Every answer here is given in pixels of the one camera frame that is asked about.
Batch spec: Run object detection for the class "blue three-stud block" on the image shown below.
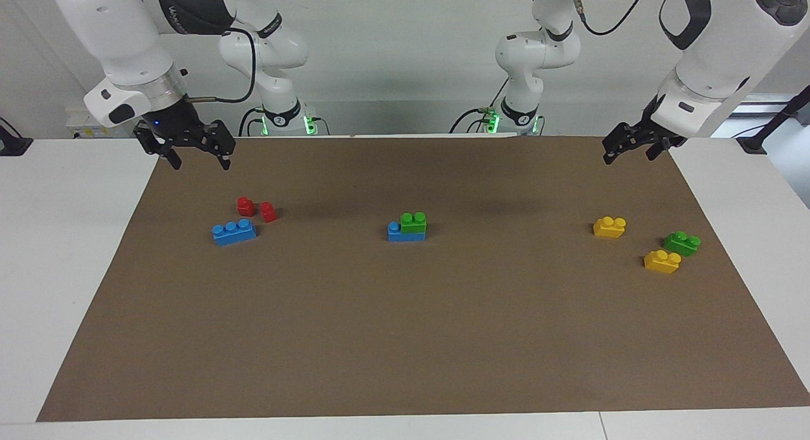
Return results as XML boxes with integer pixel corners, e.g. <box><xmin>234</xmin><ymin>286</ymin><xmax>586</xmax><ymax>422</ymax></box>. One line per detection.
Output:
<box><xmin>387</xmin><ymin>221</ymin><xmax>427</xmax><ymax>242</ymax></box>
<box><xmin>211</xmin><ymin>218</ymin><xmax>258</xmax><ymax>246</ymax></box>

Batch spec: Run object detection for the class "yellow two-stud block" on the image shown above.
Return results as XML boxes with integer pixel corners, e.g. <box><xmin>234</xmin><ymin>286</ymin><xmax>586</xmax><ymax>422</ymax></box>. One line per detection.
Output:
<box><xmin>644</xmin><ymin>250</ymin><xmax>682</xmax><ymax>275</ymax></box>
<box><xmin>593</xmin><ymin>217</ymin><xmax>627</xmax><ymax>239</ymax></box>

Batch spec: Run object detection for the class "black stand with clamp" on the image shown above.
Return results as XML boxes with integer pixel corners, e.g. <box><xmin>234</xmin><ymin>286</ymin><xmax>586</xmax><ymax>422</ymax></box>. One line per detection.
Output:
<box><xmin>737</xmin><ymin>85</ymin><xmax>810</xmax><ymax>154</ymax></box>

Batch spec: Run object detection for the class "black table clamp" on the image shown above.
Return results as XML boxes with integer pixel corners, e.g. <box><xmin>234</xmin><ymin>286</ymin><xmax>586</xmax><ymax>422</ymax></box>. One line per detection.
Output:
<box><xmin>0</xmin><ymin>117</ymin><xmax>34</xmax><ymax>157</ymax></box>

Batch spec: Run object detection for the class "brown paper mat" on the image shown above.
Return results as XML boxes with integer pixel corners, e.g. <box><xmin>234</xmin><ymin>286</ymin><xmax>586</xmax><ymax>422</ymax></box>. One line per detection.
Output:
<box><xmin>36</xmin><ymin>135</ymin><xmax>810</xmax><ymax>423</ymax></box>

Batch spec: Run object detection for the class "black base cable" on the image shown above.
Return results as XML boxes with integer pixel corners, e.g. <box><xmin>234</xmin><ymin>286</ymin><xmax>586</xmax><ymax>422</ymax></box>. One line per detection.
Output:
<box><xmin>238</xmin><ymin>107</ymin><xmax>266</xmax><ymax>137</ymax></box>
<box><xmin>449</xmin><ymin>78</ymin><xmax>511</xmax><ymax>135</ymax></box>

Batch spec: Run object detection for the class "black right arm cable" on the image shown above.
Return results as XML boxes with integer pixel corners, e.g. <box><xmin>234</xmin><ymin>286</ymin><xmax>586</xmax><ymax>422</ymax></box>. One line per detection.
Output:
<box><xmin>155</xmin><ymin>0</ymin><xmax>258</xmax><ymax>104</ymax></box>

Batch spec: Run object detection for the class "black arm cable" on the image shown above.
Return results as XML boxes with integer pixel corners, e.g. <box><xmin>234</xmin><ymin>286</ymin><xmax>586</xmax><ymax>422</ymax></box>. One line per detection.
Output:
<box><xmin>155</xmin><ymin>0</ymin><xmax>258</xmax><ymax>104</ymax></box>
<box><xmin>570</xmin><ymin>0</ymin><xmax>654</xmax><ymax>37</ymax></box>

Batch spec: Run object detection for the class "white wall socket box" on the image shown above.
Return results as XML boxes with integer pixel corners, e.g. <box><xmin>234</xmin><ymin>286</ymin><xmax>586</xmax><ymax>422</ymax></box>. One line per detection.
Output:
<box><xmin>66</xmin><ymin>108</ymin><xmax>108</xmax><ymax>140</ymax></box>

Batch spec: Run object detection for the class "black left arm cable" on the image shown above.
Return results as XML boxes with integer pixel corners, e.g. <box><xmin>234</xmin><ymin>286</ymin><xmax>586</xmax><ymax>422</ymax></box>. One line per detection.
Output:
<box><xmin>570</xmin><ymin>0</ymin><xmax>654</xmax><ymax>37</ymax></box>

